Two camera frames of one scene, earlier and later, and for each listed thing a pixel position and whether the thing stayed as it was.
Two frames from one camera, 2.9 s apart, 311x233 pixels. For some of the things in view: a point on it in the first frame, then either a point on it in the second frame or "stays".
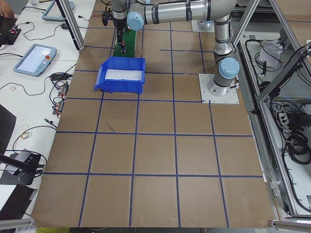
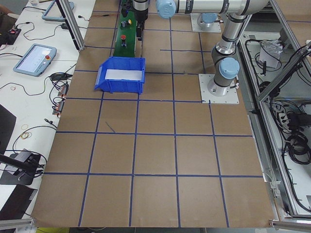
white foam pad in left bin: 121,74 stays
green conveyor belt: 129,36 stays
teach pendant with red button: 35,59 stays
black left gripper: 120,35 to 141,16
